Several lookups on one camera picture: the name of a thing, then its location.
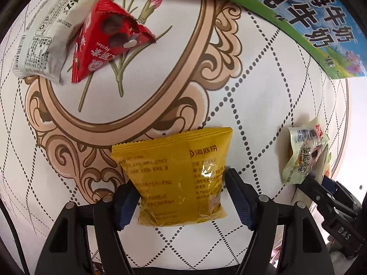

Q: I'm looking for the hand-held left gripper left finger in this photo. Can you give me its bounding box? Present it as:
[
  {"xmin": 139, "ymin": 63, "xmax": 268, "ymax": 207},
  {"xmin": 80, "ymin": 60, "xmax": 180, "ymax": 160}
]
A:
[{"xmin": 34, "ymin": 182, "xmax": 141, "ymax": 275}]

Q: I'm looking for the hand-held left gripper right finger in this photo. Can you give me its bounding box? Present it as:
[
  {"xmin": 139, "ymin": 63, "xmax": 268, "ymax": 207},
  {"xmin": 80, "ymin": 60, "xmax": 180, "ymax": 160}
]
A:
[{"xmin": 225, "ymin": 168, "xmax": 334, "ymax": 275}]

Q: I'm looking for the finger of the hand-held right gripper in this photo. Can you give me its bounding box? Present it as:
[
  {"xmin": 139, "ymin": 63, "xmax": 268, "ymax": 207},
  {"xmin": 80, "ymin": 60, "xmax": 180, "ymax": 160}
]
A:
[
  {"xmin": 323, "ymin": 176, "xmax": 362, "ymax": 214},
  {"xmin": 297, "ymin": 176, "xmax": 356, "ymax": 221}
]

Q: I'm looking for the pale green snack packet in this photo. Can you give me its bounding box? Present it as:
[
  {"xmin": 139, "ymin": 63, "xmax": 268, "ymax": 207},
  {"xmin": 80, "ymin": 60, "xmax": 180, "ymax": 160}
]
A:
[{"xmin": 282, "ymin": 116, "xmax": 331, "ymax": 186}]

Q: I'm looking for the yellow snack packet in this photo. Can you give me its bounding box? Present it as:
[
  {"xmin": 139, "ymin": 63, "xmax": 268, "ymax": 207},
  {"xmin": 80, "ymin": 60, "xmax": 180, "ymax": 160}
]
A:
[{"xmin": 111, "ymin": 126, "xmax": 233, "ymax": 227}]

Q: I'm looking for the printed cardboard box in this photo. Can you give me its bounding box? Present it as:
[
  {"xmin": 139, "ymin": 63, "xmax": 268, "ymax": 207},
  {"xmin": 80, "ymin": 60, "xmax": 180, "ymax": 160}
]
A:
[{"xmin": 96, "ymin": 0, "xmax": 367, "ymax": 80}]

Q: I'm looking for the printed blanket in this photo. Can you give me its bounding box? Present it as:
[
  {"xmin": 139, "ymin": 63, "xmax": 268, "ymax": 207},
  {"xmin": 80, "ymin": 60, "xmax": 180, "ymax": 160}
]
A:
[{"xmin": 0, "ymin": 0, "xmax": 350, "ymax": 275}]

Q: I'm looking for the red triangular snack packet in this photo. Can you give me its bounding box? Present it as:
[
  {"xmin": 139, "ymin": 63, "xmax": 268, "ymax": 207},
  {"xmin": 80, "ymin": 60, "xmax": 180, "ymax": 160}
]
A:
[{"xmin": 71, "ymin": 0, "xmax": 157, "ymax": 83}]

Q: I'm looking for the grey snack packet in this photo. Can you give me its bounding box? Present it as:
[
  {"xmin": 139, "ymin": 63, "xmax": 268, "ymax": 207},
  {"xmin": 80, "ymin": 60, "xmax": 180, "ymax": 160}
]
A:
[{"xmin": 13, "ymin": 0, "xmax": 92, "ymax": 85}]

